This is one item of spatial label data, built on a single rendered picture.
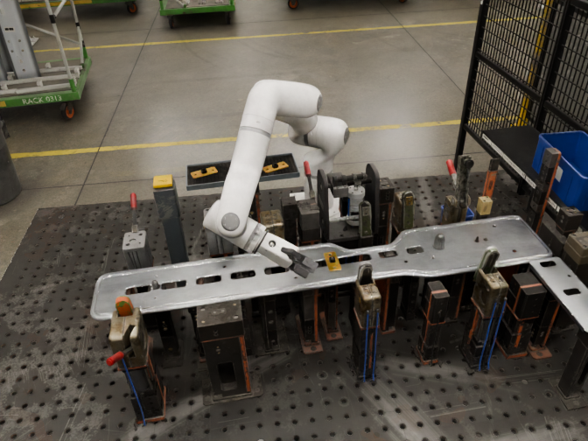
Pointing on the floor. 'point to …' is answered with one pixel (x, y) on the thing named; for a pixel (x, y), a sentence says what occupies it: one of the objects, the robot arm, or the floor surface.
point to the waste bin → (9, 186)
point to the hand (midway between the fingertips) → (309, 269)
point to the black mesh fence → (523, 78)
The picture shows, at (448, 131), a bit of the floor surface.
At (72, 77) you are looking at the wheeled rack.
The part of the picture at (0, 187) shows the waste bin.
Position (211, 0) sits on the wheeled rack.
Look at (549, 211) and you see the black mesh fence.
